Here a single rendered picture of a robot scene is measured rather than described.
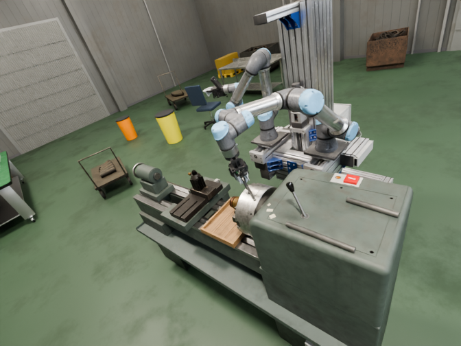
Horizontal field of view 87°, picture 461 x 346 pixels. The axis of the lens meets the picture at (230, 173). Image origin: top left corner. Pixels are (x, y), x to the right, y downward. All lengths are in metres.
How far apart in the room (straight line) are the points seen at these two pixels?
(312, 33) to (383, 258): 1.29
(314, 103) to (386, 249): 0.69
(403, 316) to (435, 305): 0.26
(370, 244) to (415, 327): 1.36
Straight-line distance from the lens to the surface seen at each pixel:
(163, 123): 5.48
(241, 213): 1.35
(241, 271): 1.89
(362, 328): 1.40
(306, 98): 1.25
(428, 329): 2.38
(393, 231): 1.12
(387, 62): 7.51
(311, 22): 1.75
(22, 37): 10.45
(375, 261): 1.02
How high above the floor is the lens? 2.07
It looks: 32 degrees down
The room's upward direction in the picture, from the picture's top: 17 degrees counter-clockwise
